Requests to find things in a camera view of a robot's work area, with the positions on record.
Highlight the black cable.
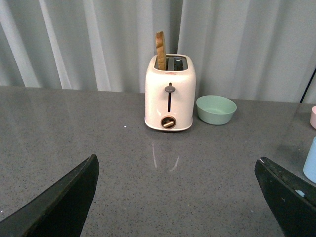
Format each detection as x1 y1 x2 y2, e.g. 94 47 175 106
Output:
299 66 316 104

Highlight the grey curtain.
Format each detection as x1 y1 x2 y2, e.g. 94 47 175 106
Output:
0 0 316 103

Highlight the toast bread slice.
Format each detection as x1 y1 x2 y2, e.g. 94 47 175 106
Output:
155 31 166 71

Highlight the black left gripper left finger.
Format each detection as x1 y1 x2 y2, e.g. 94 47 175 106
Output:
0 154 99 237

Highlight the pink bowl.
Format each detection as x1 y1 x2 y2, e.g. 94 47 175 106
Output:
310 106 316 129

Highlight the cream white toaster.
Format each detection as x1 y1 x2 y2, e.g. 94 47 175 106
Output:
144 54 196 131

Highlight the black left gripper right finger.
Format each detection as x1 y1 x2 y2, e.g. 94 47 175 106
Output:
254 157 316 237

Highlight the green bowl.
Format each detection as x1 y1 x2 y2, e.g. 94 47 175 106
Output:
196 95 237 125

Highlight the blue cup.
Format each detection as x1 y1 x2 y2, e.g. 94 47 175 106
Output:
303 137 316 183

